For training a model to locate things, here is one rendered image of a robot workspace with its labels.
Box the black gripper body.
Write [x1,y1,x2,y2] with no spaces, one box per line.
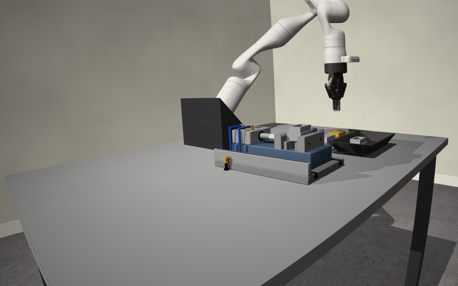
[324,63,347,90]

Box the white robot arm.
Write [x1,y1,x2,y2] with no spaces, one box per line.
[216,0,359,113]

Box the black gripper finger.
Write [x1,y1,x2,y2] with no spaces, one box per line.
[339,79,347,101]
[325,77,341,111]

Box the white rectangular part with pocket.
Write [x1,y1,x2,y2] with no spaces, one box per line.
[350,136,368,145]

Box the yellow rectangular block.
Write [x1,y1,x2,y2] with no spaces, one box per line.
[328,130,346,138]

